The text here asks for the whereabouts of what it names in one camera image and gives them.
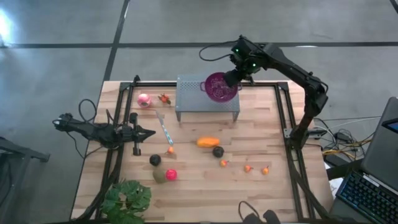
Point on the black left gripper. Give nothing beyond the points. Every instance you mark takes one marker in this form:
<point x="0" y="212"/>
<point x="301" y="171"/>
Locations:
<point x="135" y="133"/>

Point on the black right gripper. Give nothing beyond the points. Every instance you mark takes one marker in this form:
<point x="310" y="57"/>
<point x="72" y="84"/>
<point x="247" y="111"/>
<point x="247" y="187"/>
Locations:
<point x="234" y="77"/>

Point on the purple perforated colander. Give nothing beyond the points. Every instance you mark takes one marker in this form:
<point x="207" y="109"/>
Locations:
<point x="214" y="90"/>

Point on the black toy avocado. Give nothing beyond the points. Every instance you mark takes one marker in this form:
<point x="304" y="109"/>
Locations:
<point x="155" y="160"/>
<point x="218" y="152"/>

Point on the small yellow-red toy pear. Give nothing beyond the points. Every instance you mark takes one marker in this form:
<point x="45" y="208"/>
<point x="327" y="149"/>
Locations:
<point x="247" y="168"/>
<point x="223" y="163"/>
<point x="265" y="170"/>
<point x="170" y="150"/>

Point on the pink toy peach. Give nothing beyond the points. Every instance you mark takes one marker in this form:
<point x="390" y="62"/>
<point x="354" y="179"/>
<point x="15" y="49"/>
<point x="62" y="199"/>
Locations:
<point x="144" y="100"/>

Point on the brown toy kiwi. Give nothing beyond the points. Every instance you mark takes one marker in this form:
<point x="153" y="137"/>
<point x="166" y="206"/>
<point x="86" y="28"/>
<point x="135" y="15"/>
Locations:
<point x="159" y="176"/>

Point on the red toy apple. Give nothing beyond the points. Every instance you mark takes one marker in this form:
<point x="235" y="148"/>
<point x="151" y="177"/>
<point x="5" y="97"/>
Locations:
<point x="171" y="175"/>

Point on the orange toy mango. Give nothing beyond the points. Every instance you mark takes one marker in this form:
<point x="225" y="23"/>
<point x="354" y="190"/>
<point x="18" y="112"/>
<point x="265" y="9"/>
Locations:
<point x="207" y="142"/>

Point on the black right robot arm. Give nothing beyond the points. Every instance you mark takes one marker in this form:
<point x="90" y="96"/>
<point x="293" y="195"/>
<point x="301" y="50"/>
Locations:
<point x="292" y="68"/>

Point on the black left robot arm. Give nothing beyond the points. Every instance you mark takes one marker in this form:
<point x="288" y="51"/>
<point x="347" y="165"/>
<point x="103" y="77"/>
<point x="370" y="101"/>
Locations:
<point x="93" y="130"/>

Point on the clear blue rod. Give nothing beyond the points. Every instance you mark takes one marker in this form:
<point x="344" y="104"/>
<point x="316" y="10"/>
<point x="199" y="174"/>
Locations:
<point x="164" y="127"/>

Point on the grey perforated metal stand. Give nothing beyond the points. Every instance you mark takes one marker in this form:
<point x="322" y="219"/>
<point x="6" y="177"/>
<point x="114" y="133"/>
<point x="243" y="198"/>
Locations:
<point x="189" y="99"/>

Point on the green artificial monstera plant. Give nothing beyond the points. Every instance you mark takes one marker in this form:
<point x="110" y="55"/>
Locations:
<point x="124" y="202"/>

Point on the black power adapter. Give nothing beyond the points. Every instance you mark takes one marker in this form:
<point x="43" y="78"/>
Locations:
<point x="343" y="136"/>

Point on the black side table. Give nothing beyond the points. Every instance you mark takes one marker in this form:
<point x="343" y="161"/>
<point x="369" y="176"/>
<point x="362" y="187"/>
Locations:
<point x="18" y="152"/>

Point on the white paper sheet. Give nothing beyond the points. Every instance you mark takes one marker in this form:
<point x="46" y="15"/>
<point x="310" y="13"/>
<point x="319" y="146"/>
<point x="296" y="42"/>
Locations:
<point x="335" y="186"/>

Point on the grey laptop with backlit keyboard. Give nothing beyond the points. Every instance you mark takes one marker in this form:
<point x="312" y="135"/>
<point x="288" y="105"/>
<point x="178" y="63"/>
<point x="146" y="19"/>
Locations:
<point x="379" y="155"/>

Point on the black aluminium rig frame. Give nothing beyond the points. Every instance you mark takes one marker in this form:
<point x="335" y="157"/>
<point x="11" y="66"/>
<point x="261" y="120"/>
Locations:
<point x="149" y="84"/>

